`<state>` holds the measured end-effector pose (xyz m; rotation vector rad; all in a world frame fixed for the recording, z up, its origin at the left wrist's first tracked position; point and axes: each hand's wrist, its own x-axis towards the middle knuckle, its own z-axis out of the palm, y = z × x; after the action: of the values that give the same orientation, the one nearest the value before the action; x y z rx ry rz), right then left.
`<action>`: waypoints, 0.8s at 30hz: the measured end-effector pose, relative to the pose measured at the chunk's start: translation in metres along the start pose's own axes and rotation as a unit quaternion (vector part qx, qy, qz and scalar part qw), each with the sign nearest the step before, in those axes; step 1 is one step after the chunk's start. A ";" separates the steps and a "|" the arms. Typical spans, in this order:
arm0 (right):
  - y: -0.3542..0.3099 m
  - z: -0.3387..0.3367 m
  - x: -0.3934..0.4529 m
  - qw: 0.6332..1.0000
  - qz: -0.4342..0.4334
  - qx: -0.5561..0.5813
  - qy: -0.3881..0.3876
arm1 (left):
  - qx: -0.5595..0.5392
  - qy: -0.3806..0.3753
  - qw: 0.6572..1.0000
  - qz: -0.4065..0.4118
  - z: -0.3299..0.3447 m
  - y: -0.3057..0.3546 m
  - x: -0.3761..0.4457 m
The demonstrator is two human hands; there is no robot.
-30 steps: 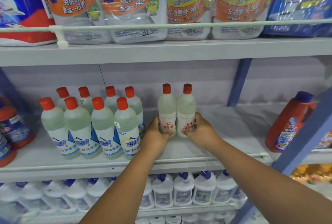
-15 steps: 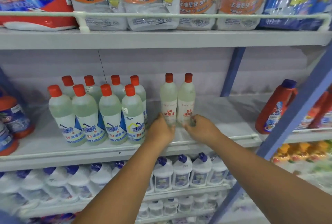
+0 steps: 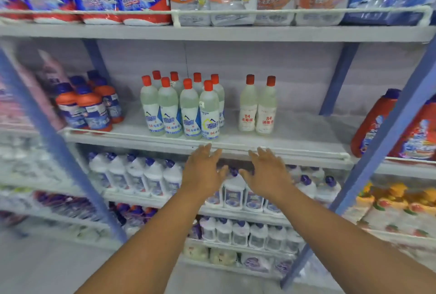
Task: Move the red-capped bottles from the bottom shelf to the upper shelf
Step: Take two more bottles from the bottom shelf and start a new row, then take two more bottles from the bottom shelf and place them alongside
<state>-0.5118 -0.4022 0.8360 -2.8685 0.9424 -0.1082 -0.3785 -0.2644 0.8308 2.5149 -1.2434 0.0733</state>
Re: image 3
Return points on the person's right hand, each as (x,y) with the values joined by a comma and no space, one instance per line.
(269,178)

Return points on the person's left hand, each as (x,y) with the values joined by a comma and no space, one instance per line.
(201,174)

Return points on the person's left thumb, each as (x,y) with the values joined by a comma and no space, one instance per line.
(223,172)

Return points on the person's right thumb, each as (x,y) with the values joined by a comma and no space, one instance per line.
(244,175)

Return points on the person's left forearm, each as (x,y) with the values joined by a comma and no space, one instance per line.
(153,246)

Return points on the person's right forearm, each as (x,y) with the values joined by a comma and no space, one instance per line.
(333,246)

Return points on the row of small white bottles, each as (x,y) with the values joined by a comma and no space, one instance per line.
(248,234)

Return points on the cream red-capped bottle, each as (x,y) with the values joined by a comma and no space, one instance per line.
(266,108)
(248,106)

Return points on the group of clear red-capped bottles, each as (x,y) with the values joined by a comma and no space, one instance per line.
(189,110)

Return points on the row of pale pouches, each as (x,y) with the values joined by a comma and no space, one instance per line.
(224,256)

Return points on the row of white blue-capped bottles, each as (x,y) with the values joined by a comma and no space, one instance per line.
(136,174)

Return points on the orange blue-capped cleaner bottle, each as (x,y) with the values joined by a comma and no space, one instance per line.
(110,101)
(77,80)
(93,110)
(70,108)

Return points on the large red detergent bottle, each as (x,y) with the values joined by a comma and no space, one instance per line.
(369,127)
(419,134)

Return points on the white metal shelving unit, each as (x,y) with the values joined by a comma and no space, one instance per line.
(218,33)

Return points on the row of purple bottles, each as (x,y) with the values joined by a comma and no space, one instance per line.
(75,203)

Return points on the row of blurred white packets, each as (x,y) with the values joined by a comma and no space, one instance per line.
(27,161)

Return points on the pink refill pouch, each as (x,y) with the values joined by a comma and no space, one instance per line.
(20,99)

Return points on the blue shelf bracket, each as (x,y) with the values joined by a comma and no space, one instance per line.
(97,57)
(337,79)

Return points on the blue shelf upright post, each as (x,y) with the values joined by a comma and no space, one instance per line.
(54,144)
(385,147)

